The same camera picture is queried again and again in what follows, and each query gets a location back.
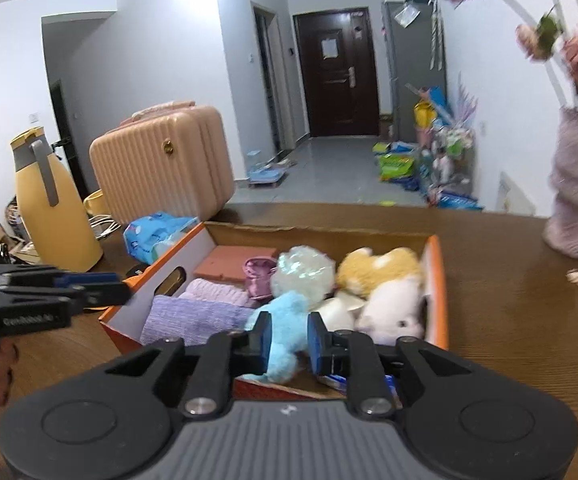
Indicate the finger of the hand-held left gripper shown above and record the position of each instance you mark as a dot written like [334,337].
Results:
[89,278]
[104,293]

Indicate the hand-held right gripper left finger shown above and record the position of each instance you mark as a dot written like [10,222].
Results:
[264,342]

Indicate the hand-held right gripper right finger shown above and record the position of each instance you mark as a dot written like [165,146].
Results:
[317,342]

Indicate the light blue plush toy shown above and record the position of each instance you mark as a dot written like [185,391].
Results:
[286,330]

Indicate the pink towel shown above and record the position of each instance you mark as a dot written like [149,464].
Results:
[214,292]

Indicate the pale green mesh ball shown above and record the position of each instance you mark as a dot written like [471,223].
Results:
[301,272]

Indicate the purple towel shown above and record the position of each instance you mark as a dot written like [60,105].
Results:
[189,320]

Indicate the white plush toy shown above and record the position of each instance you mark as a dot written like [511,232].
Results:
[389,310]

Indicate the yellow plush toy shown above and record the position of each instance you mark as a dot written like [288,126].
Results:
[374,267]

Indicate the orange cardboard box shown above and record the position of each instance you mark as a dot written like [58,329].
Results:
[319,237]

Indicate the cream soft cloth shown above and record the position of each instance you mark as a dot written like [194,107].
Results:
[339,315]

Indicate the black flat object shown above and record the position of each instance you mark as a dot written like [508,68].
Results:
[136,271]

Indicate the small blue packet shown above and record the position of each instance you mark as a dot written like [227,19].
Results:
[336,382]

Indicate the yellow thermos jug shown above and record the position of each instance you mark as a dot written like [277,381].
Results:
[59,220]

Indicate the blue tissue pack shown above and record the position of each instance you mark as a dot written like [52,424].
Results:
[154,237]

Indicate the brown sponge block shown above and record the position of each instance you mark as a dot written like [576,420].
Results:
[229,265]

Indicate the pink ribbed suitcase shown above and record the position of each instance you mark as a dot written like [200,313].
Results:
[169,170]

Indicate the blue floor tray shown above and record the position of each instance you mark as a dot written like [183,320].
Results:
[266,172]

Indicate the green bag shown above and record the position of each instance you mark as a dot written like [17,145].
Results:
[396,167]

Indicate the blue packs on floor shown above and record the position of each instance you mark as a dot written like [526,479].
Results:
[459,202]

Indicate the white leaning board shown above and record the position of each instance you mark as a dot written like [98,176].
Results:
[514,195]

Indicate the yellow bag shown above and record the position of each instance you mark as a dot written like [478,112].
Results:
[424,115]

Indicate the dark brown entrance door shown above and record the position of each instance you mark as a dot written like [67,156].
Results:
[339,90]

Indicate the grey side door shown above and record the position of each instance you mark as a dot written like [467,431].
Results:
[269,80]

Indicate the purple feather decoration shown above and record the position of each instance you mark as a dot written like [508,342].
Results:
[464,105]

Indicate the grey refrigerator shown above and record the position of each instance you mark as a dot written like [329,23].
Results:
[411,75]

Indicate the white paper notice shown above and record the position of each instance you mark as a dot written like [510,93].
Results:
[330,47]

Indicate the hanging umbrella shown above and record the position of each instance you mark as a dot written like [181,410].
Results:
[436,35]

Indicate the clear plastic bag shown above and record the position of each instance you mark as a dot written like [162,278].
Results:
[405,15]

